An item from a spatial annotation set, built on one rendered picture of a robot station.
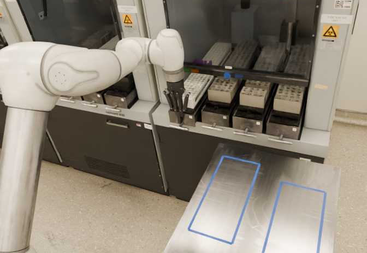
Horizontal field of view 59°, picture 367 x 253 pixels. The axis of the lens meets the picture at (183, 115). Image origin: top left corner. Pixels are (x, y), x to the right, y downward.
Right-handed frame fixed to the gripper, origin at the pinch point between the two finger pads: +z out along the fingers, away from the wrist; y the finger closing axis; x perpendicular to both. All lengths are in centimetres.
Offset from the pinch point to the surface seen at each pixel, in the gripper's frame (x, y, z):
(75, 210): 19, 77, 80
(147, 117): -5.4, 22.1, 9.4
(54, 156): -5, 109, 63
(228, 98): -13.0, -19.3, -4.5
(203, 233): 55, -33, -2
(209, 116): -5.5, -12.8, 1.5
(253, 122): -5.5, -33.1, 0.9
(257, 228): 47, -48, -2
